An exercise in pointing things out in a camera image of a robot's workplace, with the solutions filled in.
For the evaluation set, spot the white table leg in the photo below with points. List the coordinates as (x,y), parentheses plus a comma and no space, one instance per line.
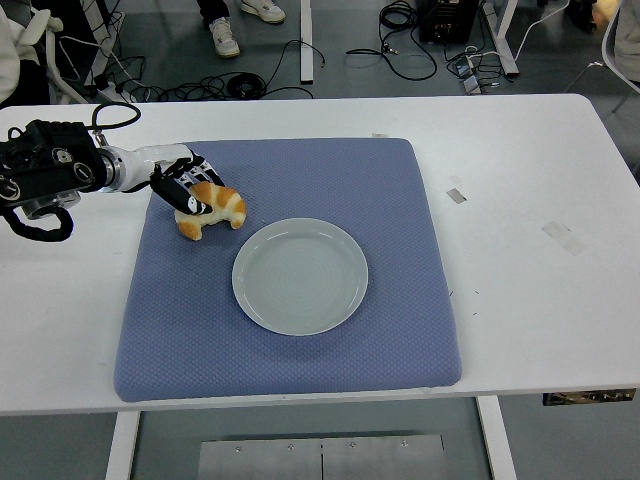
(497,440)
(121,445)

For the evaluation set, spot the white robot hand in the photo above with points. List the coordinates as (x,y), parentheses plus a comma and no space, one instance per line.
(135,165)

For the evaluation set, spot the grey metal plate with screws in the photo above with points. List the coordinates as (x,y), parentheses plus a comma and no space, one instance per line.
(320,460)

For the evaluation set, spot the dark box under table edge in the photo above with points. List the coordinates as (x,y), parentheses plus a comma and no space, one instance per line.
(585,397)

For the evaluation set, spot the blue quilted mat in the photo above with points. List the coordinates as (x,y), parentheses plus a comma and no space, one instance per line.
(200,325)

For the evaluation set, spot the large clear tape piece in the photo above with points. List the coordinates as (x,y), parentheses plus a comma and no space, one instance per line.
(563,238)

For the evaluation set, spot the white floor beam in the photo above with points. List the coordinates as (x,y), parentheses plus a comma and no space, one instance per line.
(306,40)

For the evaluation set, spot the croissant bread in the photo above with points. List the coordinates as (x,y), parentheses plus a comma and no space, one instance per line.
(225,205)

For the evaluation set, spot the person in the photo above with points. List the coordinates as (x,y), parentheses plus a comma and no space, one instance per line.
(10,55)
(627,45)

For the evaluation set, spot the grey power adapter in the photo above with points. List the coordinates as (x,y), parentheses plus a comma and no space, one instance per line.
(467,70)

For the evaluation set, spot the white chair frame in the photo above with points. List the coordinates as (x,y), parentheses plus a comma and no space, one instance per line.
(607,45)

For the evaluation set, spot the white desk leg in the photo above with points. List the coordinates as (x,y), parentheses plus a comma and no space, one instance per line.
(502,40)

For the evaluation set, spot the person's white shoe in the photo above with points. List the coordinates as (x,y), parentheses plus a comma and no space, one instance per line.
(265,10)
(223,37)

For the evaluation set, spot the black equipment box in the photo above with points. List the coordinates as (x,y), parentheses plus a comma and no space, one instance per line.
(447,20)

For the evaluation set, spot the small grey tape piece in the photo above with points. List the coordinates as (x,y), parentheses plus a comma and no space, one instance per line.
(456,196)

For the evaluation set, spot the pale grey round plate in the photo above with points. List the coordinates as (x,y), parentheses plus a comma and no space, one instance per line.
(300,277)

